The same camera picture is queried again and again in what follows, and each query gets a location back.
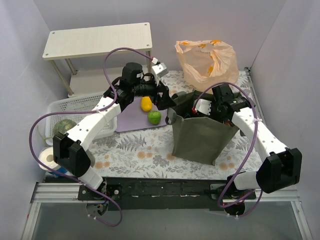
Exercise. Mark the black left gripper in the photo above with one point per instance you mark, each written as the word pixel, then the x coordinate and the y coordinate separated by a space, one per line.
pixel 162 93

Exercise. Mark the yellow mango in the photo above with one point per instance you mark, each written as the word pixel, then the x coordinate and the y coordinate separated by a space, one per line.
pixel 146 104

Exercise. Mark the green canvas tote bag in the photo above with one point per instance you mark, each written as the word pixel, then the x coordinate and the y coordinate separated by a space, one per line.
pixel 196 138

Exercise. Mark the orange plastic grocery bag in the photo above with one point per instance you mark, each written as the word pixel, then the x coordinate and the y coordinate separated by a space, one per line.
pixel 207 62

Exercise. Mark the green melon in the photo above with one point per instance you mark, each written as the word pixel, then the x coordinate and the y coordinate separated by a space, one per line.
pixel 63 126

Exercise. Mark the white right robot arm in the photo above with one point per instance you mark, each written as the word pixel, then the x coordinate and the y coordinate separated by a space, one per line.
pixel 281 165

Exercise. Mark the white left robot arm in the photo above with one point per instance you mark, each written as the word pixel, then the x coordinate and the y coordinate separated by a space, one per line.
pixel 70 148

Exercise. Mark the purple plastic tray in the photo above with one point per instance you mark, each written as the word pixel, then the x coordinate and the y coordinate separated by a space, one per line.
pixel 133 118

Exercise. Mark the floral patterned table mat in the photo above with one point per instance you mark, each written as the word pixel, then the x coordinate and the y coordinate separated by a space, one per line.
pixel 147 153

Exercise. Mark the white perforated plastic basket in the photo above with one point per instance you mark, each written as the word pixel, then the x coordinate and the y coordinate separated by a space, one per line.
pixel 75 104

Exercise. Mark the white two-tier shelf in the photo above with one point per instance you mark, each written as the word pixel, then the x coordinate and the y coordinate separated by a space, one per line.
pixel 63 46

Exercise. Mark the white paper towel roll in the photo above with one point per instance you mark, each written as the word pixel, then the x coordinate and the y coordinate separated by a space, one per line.
pixel 47 157

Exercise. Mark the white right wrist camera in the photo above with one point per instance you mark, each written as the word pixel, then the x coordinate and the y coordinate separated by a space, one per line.
pixel 202 108

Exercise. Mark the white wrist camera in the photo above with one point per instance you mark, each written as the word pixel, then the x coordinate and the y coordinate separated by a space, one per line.
pixel 202 108
pixel 159 70

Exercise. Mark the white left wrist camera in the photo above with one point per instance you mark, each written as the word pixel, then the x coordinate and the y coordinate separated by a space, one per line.
pixel 159 70

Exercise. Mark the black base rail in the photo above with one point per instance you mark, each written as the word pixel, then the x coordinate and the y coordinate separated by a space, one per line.
pixel 152 194

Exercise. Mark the aluminium frame rail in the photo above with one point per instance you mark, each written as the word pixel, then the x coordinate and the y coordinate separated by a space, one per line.
pixel 56 213

